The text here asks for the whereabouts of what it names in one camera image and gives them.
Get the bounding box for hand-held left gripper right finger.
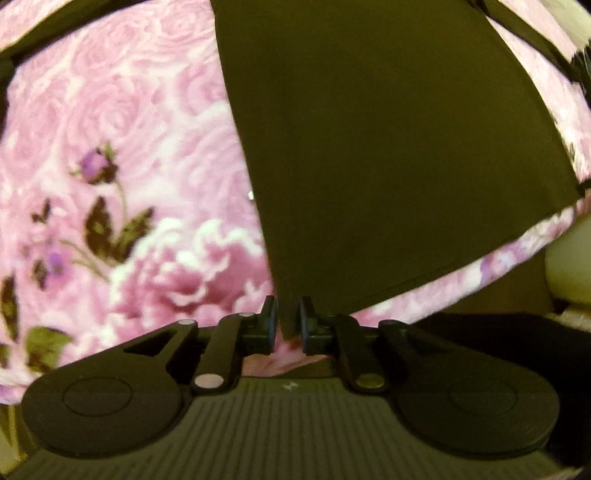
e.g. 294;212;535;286
298;296;446;394

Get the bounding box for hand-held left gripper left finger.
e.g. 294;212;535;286
121;296;280;394

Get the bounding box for dark brown garment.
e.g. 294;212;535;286
0;0;591;337

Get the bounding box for pink floral blanket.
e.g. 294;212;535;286
0;0;591;416

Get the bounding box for white quilt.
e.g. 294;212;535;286
540;0;591;54

